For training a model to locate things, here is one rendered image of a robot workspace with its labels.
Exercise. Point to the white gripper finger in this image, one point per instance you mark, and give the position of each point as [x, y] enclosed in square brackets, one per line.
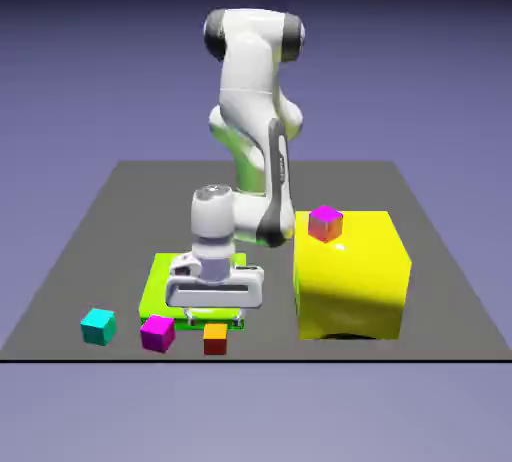
[238, 316]
[190, 316]

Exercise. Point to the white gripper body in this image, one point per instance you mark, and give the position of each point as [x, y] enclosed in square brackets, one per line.
[214, 298]

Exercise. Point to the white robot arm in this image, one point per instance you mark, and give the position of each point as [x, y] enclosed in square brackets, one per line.
[248, 70]

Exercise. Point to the small orange cube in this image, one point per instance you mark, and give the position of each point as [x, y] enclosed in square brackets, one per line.
[215, 338]

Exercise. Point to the small magenta cube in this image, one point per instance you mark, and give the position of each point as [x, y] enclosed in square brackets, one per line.
[157, 333]
[326, 224]

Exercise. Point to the small cyan cube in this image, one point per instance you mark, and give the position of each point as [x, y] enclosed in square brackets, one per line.
[98, 326]

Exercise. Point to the large green box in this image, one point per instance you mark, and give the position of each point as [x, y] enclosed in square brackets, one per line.
[154, 290]

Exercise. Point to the large yellow box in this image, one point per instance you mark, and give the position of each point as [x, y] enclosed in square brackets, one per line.
[352, 278]

